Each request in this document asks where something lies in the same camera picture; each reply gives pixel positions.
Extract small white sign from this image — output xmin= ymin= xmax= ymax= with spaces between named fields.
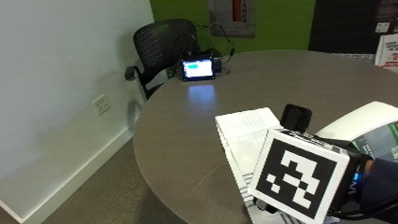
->
xmin=374 ymin=21 xmax=392 ymax=34

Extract black cables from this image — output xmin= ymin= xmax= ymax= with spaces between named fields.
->
xmin=193 ymin=21 xmax=237 ymax=75

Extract white wall outlet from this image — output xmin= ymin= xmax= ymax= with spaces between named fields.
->
xmin=91 ymin=93 xmax=112 ymax=117

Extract black mesh office chair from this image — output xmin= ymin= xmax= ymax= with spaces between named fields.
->
xmin=124 ymin=18 xmax=201 ymax=101

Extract white poster red print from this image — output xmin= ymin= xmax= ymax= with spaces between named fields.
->
xmin=373 ymin=33 xmax=398 ymax=70

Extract grey wall cabinet red label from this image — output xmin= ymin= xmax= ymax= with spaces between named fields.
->
xmin=208 ymin=0 xmax=257 ymax=38

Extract small black screen device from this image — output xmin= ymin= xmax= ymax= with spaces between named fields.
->
xmin=180 ymin=55 xmax=219 ymax=83

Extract white cube of black markers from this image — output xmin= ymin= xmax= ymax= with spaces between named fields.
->
xmin=246 ymin=128 xmax=352 ymax=224

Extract black wall panel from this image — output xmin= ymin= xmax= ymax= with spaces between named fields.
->
xmin=308 ymin=0 xmax=398 ymax=55

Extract white curved packet green print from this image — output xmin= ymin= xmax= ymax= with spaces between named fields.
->
xmin=316 ymin=100 xmax=398 ymax=163

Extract black glove cable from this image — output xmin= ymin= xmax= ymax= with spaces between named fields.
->
xmin=326 ymin=196 xmax=398 ymax=220

